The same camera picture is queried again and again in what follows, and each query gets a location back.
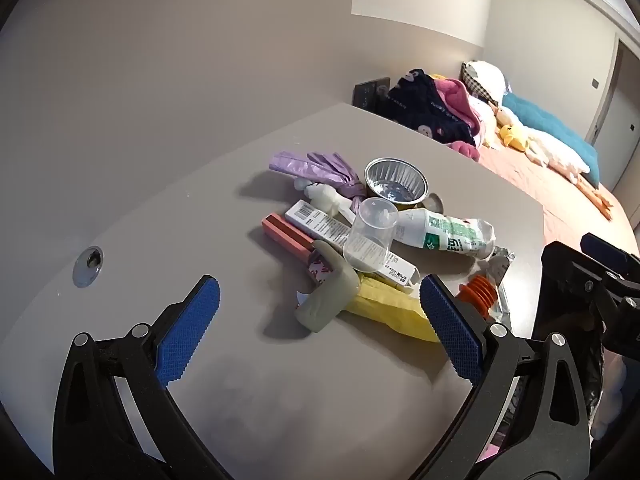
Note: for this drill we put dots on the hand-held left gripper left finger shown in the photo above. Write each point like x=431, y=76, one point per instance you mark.
x=190, y=330

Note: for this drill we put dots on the pink white cartoon blanket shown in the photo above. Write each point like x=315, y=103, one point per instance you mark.
x=482, y=115

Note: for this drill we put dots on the pink fleece blanket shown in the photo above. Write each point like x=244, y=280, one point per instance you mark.
x=460, y=100

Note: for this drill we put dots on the black wall socket panel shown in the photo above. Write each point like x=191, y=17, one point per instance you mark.
x=367, y=94

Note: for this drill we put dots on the purple plastic bag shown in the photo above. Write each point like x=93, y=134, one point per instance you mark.
x=320, y=167

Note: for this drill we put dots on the metal table grommet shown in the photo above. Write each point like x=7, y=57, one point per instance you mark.
x=82, y=275

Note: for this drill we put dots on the grey door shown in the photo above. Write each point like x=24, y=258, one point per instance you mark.
x=622, y=100

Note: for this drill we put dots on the navy printed fleece blanket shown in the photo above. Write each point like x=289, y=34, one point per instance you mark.
x=430, y=110

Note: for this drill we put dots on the teal pillow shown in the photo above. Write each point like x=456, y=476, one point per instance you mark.
x=545, y=120

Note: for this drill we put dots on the bed with orange sheet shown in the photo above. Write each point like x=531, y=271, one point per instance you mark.
x=540, y=195

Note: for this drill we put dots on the orange rubber bellows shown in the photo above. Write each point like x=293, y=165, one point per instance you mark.
x=482, y=292

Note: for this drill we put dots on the grey stopper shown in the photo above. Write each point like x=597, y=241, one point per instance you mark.
x=435, y=202

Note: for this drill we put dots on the yellow duck plush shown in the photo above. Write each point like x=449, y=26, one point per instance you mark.
x=515, y=136

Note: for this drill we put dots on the yellow packet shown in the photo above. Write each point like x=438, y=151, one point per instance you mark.
x=385, y=307

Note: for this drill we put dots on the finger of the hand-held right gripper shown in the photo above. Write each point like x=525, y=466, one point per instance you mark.
x=565, y=280
x=607, y=252

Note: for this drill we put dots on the foil bowl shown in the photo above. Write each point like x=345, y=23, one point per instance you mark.
x=395, y=180

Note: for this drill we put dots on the orange small packet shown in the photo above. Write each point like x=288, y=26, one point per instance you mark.
x=285, y=235

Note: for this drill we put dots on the clear plastic cup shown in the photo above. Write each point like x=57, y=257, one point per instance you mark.
x=370, y=240

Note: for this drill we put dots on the grey corner guard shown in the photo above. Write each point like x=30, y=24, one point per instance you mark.
x=325, y=305

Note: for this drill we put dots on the white goose plush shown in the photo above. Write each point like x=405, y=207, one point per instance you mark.
x=555, y=152

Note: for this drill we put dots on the silver foil wrapper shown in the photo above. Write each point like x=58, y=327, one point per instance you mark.
x=500, y=265

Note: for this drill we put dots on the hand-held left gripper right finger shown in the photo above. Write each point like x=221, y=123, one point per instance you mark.
x=452, y=330

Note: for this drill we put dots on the red patterned wrapper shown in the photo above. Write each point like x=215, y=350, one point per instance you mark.
x=316, y=270

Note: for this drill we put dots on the long white barcode box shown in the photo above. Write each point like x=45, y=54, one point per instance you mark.
x=320, y=222

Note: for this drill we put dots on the white dropper tube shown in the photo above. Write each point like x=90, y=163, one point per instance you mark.
x=320, y=195

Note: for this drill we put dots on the plaid pillow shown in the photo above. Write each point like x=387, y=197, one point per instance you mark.
x=487, y=77

